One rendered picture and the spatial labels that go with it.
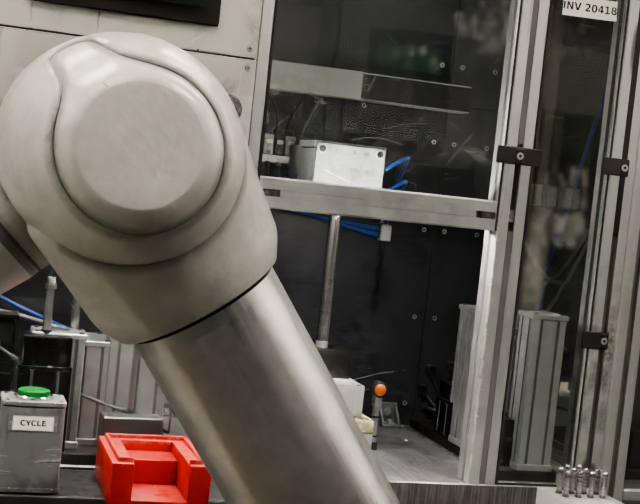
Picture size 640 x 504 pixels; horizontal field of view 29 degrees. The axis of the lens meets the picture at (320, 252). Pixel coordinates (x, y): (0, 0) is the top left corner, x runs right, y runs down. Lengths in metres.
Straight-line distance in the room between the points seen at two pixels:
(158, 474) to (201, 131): 1.03
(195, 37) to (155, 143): 1.05
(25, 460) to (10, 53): 0.52
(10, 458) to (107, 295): 0.89
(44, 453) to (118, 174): 0.97
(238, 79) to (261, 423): 1.02
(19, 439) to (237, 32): 0.61
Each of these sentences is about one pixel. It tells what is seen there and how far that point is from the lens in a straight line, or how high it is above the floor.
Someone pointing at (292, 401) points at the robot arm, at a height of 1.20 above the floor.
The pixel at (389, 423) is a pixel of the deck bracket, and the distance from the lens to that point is 2.29.
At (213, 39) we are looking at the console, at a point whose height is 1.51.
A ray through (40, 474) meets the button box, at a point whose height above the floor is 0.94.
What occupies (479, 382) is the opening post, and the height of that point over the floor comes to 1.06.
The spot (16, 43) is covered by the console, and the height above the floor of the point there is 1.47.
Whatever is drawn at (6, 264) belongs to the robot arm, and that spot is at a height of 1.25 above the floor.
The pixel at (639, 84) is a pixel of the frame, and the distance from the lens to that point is 1.98.
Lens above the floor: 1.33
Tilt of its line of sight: 3 degrees down
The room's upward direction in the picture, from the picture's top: 6 degrees clockwise
